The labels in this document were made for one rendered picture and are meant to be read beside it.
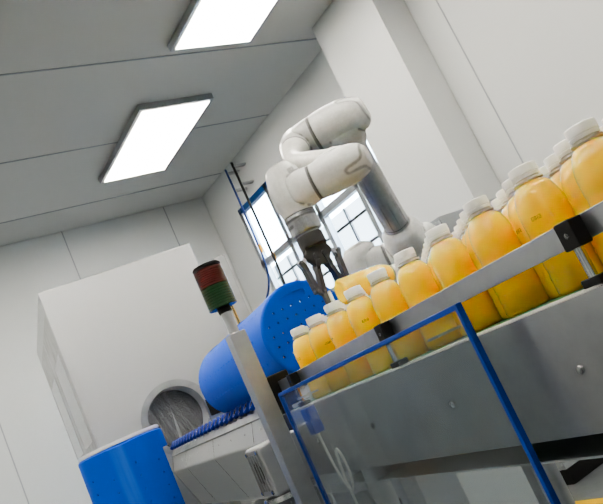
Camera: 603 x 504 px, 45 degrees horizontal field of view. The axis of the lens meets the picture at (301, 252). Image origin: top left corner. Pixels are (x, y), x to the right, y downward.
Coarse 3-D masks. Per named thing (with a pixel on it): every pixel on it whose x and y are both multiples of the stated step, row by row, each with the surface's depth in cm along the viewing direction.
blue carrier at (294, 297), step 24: (288, 288) 211; (264, 312) 206; (288, 312) 209; (312, 312) 211; (264, 336) 204; (288, 336) 206; (216, 360) 255; (264, 360) 209; (288, 360) 204; (216, 384) 259; (240, 384) 238; (216, 408) 279
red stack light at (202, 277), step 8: (216, 264) 155; (200, 272) 154; (208, 272) 153; (216, 272) 154; (224, 272) 156; (200, 280) 154; (208, 280) 153; (216, 280) 153; (224, 280) 155; (200, 288) 154
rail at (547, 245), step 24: (600, 216) 80; (552, 240) 88; (504, 264) 97; (528, 264) 93; (456, 288) 107; (480, 288) 103; (408, 312) 121; (432, 312) 115; (360, 336) 138; (336, 360) 151; (288, 384) 179
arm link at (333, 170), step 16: (288, 144) 238; (304, 144) 239; (352, 144) 194; (288, 160) 228; (304, 160) 219; (320, 160) 194; (336, 160) 192; (352, 160) 191; (368, 160) 193; (320, 176) 193; (336, 176) 192; (352, 176) 193; (320, 192) 194; (336, 192) 196
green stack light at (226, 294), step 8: (208, 288) 153; (216, 288) 153; (224, 288) 153; (208, 296) 153; (216, 296) 152; (224, 296) 153; (232, 296) 154; (208, 304) 153; (216, 304) 152; (224, 304) 152; (232, 304) 157
